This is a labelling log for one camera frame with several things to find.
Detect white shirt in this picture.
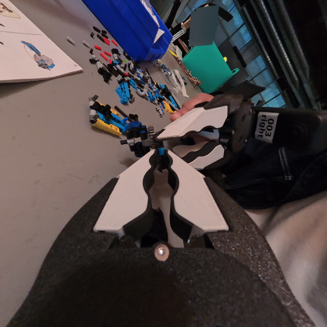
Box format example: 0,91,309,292
245,192,327,327

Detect black blue brick assembly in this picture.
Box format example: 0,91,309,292
120,123,166,172

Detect pile of loose brick parts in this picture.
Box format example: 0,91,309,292
66,26,182,117

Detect person's right hand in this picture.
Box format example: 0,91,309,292
169,93,215,122

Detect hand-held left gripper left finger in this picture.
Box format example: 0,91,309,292
94,149,156,236

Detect green plastic bin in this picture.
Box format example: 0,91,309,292
182,42,239,94

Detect black plastic bin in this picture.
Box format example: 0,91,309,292
217,82,266,98

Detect grey desk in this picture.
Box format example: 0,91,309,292
0,0,205,327

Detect yellow blue brick assembly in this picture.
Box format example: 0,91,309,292
88,95,141,137

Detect blue plastic bin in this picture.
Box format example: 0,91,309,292
82,0,173,63

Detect silver ventilation duct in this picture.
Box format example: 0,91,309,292
251,0,327,108

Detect person's right forearm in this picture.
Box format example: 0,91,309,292
220,143,327,210

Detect building instruction booklet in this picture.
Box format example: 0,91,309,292
0,0,83,83

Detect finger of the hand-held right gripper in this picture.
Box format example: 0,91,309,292
174,142,228,170
156,105,229,141

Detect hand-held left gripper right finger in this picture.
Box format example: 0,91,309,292
168,149,229,240

